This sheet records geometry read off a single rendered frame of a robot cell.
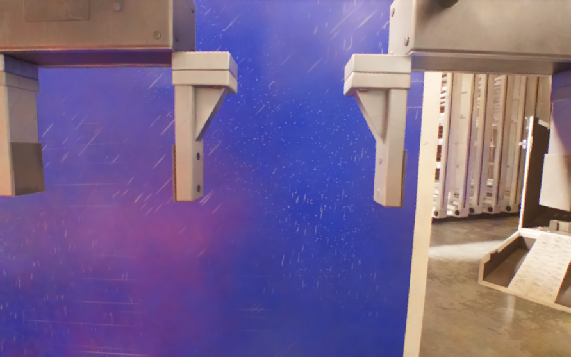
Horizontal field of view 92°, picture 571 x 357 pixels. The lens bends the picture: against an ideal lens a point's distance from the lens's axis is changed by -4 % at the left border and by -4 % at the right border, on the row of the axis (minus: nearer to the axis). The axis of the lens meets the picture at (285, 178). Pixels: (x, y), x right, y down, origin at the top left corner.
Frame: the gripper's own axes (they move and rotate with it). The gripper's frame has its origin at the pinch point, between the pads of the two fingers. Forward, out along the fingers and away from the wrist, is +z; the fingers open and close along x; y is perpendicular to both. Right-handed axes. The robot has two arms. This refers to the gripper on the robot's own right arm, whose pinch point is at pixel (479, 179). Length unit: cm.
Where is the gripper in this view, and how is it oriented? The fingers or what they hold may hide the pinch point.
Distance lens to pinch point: 25.1
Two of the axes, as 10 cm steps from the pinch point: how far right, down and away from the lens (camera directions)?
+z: -0.2, 9.9, 1.0
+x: 10.0, 0.3, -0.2
